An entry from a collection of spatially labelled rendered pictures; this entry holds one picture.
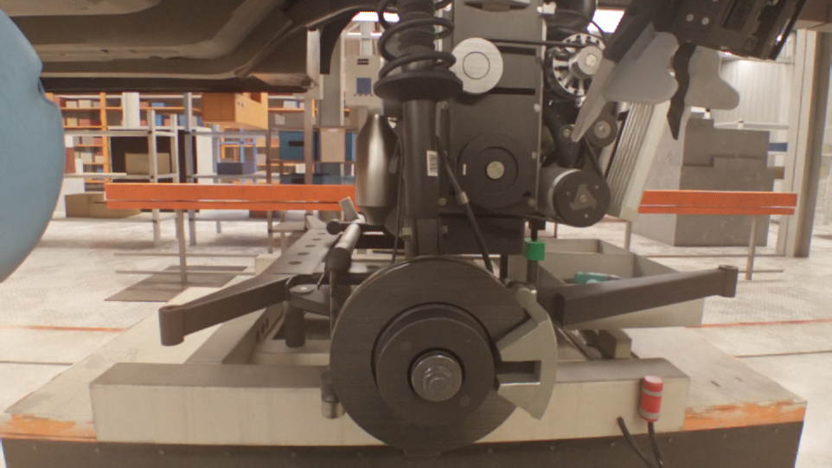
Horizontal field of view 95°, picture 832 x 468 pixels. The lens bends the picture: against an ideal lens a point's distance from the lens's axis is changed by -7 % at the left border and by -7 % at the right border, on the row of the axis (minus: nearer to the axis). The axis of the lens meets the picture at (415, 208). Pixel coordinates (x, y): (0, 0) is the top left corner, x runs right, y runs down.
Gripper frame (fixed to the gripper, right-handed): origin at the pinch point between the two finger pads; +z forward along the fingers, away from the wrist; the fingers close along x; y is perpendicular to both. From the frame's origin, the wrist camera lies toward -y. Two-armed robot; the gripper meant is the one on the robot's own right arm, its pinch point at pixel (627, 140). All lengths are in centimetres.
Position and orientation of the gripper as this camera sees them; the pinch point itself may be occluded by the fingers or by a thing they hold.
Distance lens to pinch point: 41.9
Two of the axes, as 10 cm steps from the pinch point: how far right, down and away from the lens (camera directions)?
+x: 8.6, -1.0, 5.1
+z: -1.8, 8.5, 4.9
